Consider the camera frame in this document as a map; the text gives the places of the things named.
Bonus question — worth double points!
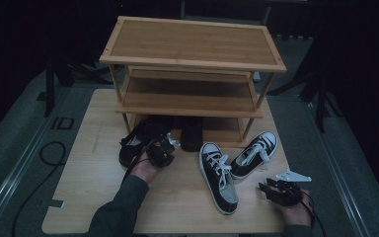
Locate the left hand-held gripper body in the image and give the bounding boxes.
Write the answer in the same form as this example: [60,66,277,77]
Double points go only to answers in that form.
[145,131,182,169]

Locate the black looped cable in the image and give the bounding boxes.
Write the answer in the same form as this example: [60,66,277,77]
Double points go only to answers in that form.
[11,140,67,237]

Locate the all-black lace-up shoe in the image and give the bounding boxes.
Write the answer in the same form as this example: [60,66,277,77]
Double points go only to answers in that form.
[179,116,205,153]
[117,115,176,169]

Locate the person's right hand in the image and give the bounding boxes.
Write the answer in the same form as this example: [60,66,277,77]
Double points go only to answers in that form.
[276,189,314,228]

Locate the person's left hand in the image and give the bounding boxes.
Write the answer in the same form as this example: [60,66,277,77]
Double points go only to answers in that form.
[129,150,166,184]

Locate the black metal stand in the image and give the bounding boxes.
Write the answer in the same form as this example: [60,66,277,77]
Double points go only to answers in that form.
[36,57,126,119]
[265,65,343,133]

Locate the black white canvas sneaker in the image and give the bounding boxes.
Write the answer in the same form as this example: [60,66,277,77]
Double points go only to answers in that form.
[229,130,278,181]
[198,141,240,216]

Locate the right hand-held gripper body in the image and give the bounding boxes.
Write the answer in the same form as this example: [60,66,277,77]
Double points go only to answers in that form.
[268,169,313,207]

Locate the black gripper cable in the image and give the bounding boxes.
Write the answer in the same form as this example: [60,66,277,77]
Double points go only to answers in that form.
[300,191,328,237]
[122,139,157,181]

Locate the wooden three-tier shoe rack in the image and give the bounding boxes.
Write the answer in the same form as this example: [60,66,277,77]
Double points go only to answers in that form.
[98,15,288,148]

